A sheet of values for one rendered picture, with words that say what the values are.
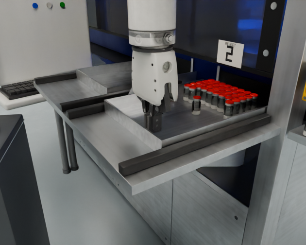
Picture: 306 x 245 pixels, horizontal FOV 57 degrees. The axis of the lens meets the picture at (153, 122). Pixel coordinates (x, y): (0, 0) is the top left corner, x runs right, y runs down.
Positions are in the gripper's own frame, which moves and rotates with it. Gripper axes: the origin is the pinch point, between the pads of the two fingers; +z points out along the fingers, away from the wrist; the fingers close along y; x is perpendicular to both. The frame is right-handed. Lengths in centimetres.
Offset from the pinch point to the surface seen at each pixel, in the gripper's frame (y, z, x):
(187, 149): -7.9, 3.4, -2.7
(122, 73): 50, 4, -19
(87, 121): 17.3, 4.3, 8.0
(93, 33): 119, -2, -36
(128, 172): -8.0, 3.7, 10.3
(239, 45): 4.3, -11.8, -28.6
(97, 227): 69, 92, -9
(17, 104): 64, 13, 18
